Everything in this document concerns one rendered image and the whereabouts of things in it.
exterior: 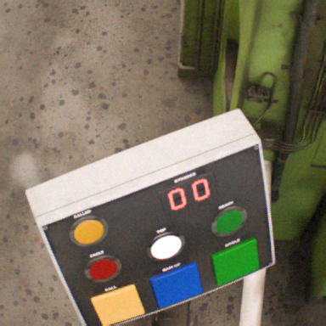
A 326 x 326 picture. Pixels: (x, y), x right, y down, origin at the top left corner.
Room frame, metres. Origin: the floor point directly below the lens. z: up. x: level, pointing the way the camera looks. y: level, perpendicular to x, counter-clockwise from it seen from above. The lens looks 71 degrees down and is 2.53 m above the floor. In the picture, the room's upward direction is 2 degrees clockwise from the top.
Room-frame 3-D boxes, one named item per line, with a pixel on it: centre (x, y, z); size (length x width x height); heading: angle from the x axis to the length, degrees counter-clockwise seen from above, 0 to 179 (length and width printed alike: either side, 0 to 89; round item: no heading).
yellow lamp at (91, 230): (0.37, 0.10, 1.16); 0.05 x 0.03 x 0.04; 89
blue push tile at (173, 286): (0.33, -0.03, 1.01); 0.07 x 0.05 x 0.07; 114
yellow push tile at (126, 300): (0.28, 0.06, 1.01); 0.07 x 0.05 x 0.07; 114
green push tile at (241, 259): (0.37, -0.12, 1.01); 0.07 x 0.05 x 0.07; 114
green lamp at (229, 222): (0.41, -0.10, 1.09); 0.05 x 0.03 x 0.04; 89
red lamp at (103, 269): (0.33, 0.08, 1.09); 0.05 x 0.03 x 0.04; 89
